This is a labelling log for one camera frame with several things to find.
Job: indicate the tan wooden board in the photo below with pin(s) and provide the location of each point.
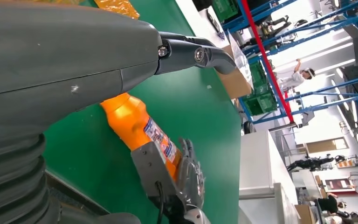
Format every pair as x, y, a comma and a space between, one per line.
325, 145

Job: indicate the brown cardboard box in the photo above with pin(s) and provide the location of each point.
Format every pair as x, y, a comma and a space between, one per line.
234, 85

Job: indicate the person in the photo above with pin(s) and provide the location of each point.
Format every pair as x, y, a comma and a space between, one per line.
327, 204
291, 81

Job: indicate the small brown carton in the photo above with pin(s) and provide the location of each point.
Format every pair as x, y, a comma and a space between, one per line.
304, 214

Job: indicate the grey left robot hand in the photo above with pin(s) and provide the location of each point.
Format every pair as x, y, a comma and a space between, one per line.
58, 61

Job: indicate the white desk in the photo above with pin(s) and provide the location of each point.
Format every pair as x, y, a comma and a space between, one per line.
194, 18

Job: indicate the black carrying case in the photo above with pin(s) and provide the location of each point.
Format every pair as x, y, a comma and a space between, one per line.
202, 3

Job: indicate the yellow taped cardboard mat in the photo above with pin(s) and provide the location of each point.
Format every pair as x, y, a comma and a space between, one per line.
117, 7

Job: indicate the white panel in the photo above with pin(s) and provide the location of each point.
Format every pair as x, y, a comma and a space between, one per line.
259, 160

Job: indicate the black smartphone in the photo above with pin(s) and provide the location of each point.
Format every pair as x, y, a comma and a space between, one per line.
212, 19

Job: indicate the red pole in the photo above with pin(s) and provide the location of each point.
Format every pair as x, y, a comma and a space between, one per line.
268, 62

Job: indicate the green plastic crate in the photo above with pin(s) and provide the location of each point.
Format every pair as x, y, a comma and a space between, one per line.
259, 103
257, 77
225, 9

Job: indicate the black humanoid robot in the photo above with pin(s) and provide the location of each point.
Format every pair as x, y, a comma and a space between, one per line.
311, 162

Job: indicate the orange detergent bottle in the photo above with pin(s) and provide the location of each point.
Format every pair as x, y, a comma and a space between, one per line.
126, 120

